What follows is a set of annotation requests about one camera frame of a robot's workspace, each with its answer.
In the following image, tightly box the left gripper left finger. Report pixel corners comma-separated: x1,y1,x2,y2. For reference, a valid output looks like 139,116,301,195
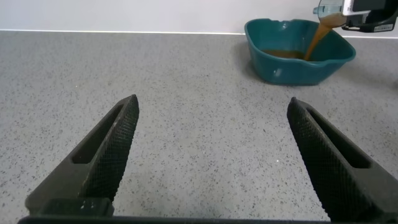
25,94,140,217

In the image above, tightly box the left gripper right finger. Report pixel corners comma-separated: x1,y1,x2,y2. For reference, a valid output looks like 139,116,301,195
285,96,398,223

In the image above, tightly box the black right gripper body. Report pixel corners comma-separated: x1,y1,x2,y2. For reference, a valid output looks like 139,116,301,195
341,8,398,34

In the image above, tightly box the teal square plastic basin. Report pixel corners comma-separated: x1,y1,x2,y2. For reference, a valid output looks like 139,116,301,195
244,17,357,86

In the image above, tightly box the ribbed translucent blue cup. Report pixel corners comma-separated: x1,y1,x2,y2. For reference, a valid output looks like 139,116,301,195
312,0,348,29

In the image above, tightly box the orange brown liquid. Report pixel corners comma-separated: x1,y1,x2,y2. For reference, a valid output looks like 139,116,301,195
262,12,348,62

